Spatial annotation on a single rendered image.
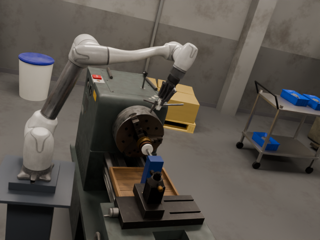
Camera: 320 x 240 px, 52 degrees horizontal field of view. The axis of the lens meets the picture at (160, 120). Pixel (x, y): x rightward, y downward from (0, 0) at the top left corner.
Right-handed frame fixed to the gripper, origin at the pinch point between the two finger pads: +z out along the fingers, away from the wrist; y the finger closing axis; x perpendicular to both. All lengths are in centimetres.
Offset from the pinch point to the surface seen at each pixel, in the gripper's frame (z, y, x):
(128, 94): 7.0, 22.2, 6.9
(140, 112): 8.2, -0.4, 11.0
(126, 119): 14.9, 0.3, 18.0
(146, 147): 21.3, -18.8, 10.9
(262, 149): 36, 43, -255
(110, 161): 47.3, 2.2, 11.2
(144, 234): 41, -64, 32
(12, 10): 56, 387, -25
